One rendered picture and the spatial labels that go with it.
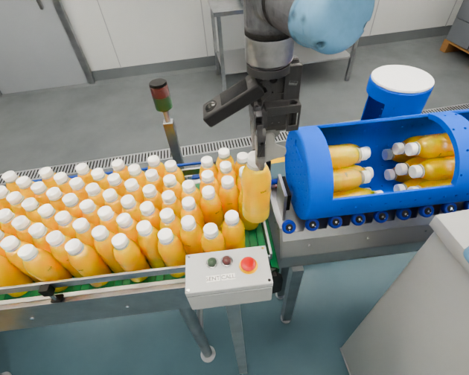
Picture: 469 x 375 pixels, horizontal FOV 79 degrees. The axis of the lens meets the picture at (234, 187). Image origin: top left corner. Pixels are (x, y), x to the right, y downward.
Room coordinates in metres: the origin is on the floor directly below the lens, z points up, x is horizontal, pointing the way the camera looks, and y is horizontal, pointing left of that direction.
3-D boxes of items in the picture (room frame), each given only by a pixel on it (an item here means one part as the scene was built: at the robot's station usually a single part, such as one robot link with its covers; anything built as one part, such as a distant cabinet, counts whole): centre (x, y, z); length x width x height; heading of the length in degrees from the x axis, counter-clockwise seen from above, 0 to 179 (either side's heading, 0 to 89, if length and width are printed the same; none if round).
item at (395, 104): (1.28, -0.85, 0.59); 0.28 x 0.28 x 0.88
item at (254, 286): (0.32, 0.03, 1.05); 0.20 x 0.10 x 0.10; 92
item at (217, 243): (0.45, 0.07, 0.99); 0.07 x 0.07 x 0.19
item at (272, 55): (0.46, -0.07, 1.54); 0.08 x 0.08 x 0.05
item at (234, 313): (0.32, 0.03, 0.50); 0.04 x 0.04 x 1.00; 2
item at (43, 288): (0.37, 0.55, 0.94); 0.03 x 0.02 x 0.08; 92
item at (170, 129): (0.96, 0.24, 0.55); 0.04 x 0.04 x 1.10; 2
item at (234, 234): (0.48, 0.01, 0.99); 0.07 x 0.07 x 0.19
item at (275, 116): (0.45, -0.08, 1.46); 0.09 x 0.08 x 0.12; 92
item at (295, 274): (0.55, -0.23, 0.31); 0.06 x 0.06 x 0.63; 2
